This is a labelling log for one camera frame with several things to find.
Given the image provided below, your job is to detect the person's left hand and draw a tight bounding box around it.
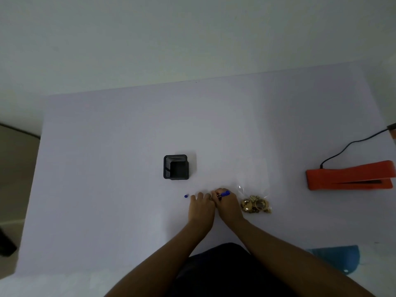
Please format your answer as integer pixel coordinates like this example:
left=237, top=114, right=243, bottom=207
left=189, top=192, right=216, bottom=229

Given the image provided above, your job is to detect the person's right hand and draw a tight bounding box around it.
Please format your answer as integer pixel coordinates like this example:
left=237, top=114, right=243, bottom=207
left=211, top=188, right=247, bottom=226

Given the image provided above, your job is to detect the clear plastic bag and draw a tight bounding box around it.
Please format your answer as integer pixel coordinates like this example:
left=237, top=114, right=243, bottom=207
left=236, top=170, right=273, bottom=215

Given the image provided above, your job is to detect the orange heat sealer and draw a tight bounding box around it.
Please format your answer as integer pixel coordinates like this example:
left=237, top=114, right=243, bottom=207
left=305, top=160, right=396, bottom=191

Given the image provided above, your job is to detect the person's left forearm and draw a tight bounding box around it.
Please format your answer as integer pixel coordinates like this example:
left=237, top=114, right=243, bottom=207
left=105, top=221, right=214, bottom=297

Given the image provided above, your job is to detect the person's right forearm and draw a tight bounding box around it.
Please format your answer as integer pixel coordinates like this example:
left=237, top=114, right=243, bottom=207
left=229, top=218, right=377, bottom=297

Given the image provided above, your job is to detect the person's black shirt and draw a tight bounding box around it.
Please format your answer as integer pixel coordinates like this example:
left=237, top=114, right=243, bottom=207
left=165, top=243, right=297, bottom=297

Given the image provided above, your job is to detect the black mesh pen holder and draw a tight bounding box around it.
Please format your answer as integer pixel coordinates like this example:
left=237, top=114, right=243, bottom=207
left=163, top=154, right=190, bottom=181

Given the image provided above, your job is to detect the blue round stool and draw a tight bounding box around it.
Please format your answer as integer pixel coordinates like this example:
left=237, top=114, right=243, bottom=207
left=306, top=245, right=361, bottom=275

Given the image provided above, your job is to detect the black floor object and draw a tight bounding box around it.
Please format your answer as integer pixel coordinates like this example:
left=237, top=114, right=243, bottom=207
left=0, top=228, right=18, bottom=257

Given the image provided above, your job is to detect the black power cable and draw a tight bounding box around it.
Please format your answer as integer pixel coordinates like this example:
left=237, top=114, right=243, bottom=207
left=319, top=128, right=390, bottom=169

